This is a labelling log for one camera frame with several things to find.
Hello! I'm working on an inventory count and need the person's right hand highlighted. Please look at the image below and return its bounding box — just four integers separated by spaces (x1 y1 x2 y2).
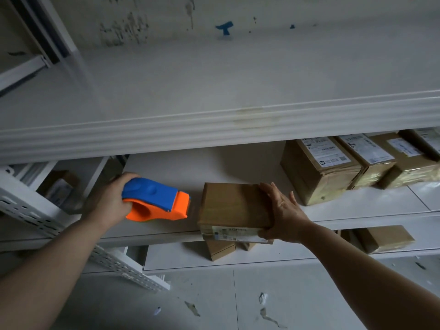
257 182 314 244

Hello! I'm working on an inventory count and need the person's left hand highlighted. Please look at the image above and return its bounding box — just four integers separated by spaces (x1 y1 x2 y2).
83 172 140 229

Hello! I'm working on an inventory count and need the blue and orange tape dispenser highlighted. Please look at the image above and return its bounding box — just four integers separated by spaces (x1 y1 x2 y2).
122 177 190 223

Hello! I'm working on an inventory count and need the brown cardboard parcel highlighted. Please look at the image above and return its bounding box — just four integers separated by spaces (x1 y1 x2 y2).
197 182 275 245

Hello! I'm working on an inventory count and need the person's right forearm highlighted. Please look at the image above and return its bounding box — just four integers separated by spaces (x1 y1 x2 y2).
300 221 440 330

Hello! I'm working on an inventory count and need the person's left forearm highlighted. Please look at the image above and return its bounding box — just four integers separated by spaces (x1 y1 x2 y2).
0 216 105 330

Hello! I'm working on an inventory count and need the tall taped cardboard parcel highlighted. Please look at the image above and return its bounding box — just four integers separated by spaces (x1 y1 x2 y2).
280 137 363 206

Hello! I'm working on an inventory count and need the small brown cardboard box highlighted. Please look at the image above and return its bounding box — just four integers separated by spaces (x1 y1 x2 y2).
205 239 236 262

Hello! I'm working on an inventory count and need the cardboard box with white label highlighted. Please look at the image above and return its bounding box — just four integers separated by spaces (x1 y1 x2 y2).
36 170 80 208

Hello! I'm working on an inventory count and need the white perforated metal upright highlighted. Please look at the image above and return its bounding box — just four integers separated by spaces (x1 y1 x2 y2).
0 165 171 293

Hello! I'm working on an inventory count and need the taped parcel with large label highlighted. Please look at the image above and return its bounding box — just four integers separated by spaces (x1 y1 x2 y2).
335 133 398 190

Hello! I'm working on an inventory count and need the white metal shelving unit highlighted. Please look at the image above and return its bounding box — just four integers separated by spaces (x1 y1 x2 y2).
0 0 440 275

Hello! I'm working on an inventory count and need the plain brown cardboard box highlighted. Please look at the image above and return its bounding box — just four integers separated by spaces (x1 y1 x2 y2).
354 225 416 255

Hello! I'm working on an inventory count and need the taped parcel with small label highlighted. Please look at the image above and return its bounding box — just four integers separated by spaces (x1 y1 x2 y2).
368 132 440 190

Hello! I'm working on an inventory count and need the white shelf beam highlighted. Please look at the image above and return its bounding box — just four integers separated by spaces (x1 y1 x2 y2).
0 54 51 94

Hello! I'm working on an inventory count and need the dark cardboard parcel with label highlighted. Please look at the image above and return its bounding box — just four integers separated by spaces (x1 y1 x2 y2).
399 128 440 162

